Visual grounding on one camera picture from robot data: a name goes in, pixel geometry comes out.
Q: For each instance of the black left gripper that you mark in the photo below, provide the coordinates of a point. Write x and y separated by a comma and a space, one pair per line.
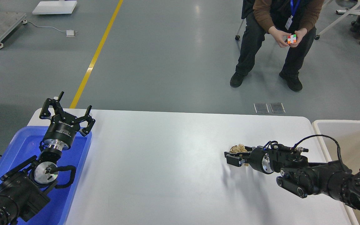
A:
59, 130

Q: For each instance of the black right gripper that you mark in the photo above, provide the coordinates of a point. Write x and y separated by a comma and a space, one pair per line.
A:
257, 157

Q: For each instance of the colourful rubik's cube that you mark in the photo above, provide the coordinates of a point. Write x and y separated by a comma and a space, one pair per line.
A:
292, 39

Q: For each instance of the brown paper ball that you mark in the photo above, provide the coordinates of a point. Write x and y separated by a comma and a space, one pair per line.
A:
238, 155

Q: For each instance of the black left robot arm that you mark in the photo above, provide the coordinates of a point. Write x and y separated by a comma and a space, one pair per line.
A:
24, 189

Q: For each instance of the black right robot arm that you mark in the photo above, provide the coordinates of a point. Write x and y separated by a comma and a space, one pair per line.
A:
298, 175

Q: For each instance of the person's right hand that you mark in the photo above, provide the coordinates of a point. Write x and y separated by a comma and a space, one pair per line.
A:
279, 35

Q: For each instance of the person's left hand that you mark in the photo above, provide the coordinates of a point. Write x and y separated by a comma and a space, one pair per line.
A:
299, 37

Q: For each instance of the left floor metal plate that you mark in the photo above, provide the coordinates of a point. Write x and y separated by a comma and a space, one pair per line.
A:
261, 108

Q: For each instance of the floor metal plate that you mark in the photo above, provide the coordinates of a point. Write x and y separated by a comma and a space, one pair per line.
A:
261, 108
277, 107

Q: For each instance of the right floor metal plate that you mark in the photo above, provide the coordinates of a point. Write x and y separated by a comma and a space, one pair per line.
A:
277, 107

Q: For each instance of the white flat board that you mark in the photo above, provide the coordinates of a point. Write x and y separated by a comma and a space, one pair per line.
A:
55, 7

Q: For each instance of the metal wheeled platform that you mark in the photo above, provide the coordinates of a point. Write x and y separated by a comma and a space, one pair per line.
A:
2, 25

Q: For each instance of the person's chair leg with caster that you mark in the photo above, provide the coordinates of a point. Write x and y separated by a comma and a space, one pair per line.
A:
237, 36

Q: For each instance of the beige plastic bin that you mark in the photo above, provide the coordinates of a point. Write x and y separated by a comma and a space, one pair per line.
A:
347, 134

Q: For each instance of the seated person in black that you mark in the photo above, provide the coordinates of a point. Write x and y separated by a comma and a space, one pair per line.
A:
285, 15

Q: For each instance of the white power adapter with cable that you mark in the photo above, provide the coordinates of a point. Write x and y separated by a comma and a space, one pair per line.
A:
68, 33

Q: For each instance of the white chair frame right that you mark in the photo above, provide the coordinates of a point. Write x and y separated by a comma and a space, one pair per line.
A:
352, 7

